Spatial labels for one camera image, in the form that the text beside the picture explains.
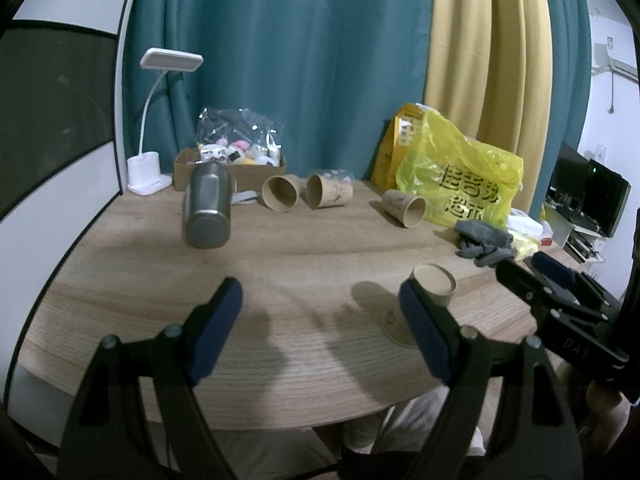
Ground floral paper cup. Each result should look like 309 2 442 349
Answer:
381 262 457 348

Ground right lying paper cup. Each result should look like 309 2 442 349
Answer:
382 190 426 229

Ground lying paper cup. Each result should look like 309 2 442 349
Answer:
382 190 426 229
262 174 302 212
306 174 354 209

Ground middle lying paper cup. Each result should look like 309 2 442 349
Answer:
306 174 354 209

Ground left lying paper cup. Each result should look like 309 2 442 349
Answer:
262 174 302 212

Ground yellow cloth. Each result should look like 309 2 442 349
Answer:
510 231 541 262

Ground grey knit gloves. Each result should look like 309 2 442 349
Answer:
454 220 516 268

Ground white plastic bag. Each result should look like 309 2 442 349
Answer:
506 208 544 240

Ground black monitor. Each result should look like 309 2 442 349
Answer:
546 143 631 238

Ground yellow plastic shopping bag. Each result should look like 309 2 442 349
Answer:
395 108 524 228

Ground orange paper package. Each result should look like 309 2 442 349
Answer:
371 103 432 192

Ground yellow curtain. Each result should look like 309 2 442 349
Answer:
423 0 553 210

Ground steel thermos tumbler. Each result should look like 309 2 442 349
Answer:
182 160 231 249

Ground white desk lamp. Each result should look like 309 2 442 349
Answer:
126 46 205 198

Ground cardboard box of toys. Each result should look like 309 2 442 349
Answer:
172 148 286 192

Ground teal curtain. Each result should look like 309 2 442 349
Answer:
122 0 433 180

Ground clear bag of toys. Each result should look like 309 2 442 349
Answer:
195 107 282 167

